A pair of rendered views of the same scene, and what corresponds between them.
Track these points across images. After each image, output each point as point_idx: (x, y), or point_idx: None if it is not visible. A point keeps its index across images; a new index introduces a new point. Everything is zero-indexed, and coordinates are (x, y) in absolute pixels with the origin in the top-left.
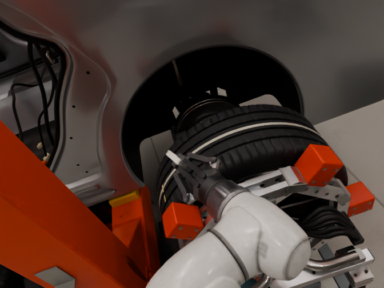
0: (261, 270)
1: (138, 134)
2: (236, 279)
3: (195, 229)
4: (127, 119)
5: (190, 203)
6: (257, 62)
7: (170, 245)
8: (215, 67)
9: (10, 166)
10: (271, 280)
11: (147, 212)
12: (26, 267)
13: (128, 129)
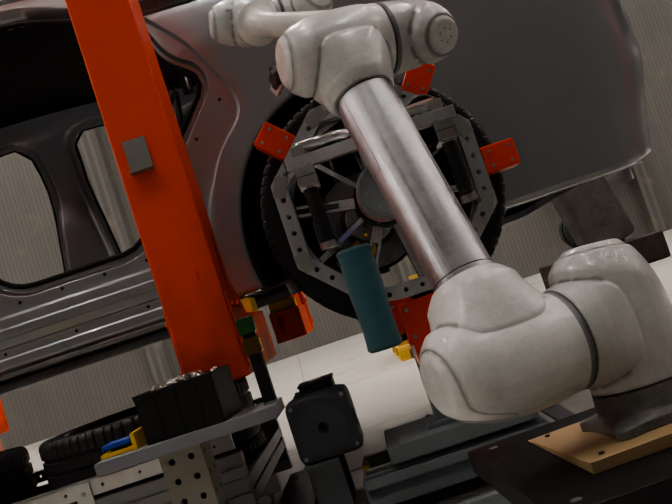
0: (293, 5)
1: (274, 270)
2: (273, 3)
3: (285, 136)
4: (260, 239)
5: (273, 70)
6: (445, 164)
7: (266, 224)
8: None
9: (144, 34)
10: (345, 131)
11: (261, 331)
12: (119, 129)
13: (260, 254)
